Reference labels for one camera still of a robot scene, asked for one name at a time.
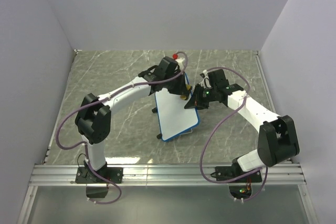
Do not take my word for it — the blue framed whiteboard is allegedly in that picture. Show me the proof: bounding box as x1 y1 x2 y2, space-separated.
152 89 200 142

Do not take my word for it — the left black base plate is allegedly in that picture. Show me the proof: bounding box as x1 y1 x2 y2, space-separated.
75 166 123 184

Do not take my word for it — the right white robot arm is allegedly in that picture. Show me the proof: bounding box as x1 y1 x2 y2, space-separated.
185 67 300 183

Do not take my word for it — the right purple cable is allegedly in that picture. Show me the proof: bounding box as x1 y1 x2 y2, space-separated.
199 67 269 202

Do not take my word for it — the whiteboard wire stand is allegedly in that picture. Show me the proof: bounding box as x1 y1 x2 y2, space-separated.
151 107 195 140

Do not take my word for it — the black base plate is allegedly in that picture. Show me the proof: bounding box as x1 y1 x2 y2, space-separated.
210 166 262 183
75 166 123 184

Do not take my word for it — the yellow whiteboard eraser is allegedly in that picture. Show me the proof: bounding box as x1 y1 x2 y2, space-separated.
182 86 192 95

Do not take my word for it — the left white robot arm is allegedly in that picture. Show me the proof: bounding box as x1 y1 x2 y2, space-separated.
75 51 191 183

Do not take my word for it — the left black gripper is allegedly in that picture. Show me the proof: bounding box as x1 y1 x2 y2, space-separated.
165 72 188 97

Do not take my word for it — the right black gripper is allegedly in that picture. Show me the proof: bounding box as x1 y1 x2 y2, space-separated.
184 84 217 111

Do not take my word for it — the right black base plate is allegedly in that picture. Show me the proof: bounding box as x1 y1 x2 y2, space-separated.
210 166 262 183

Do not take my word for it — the aluminium mounting rail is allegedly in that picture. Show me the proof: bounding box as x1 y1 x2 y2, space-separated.
28 162 306 187

